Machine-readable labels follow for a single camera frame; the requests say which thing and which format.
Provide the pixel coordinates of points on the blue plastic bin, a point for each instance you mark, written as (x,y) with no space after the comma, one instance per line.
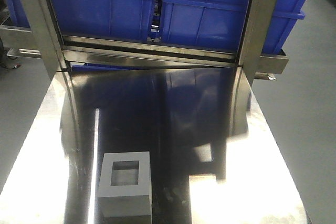
(219,23)

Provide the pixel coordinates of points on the gray hollow cube base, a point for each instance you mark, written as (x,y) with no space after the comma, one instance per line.
(125,188)

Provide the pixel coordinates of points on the blue bin with red contents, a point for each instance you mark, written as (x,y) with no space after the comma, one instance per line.
(125,19)

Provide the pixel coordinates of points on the stainless steel shelf rack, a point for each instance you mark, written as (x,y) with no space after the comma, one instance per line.
(44,40)

